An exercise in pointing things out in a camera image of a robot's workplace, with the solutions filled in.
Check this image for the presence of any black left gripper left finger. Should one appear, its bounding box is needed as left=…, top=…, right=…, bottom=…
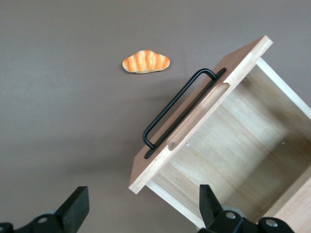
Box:
left=0, top=186, right=90, bottom=233

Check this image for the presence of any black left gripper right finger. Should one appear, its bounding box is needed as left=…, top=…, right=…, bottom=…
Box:
left=199, top=184, right=295, bottom=233

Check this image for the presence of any wooden drawer with finger notch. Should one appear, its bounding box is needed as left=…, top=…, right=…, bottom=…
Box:
left=128, top=35, right=311, bottom=229

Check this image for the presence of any black metal drawer handle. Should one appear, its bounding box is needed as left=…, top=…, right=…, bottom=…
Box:
left=142, top=67, right=227, bottom=160

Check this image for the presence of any orange striped toy bread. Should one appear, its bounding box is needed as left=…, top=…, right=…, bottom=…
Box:
left=121, top=49, right=171, bottom=74

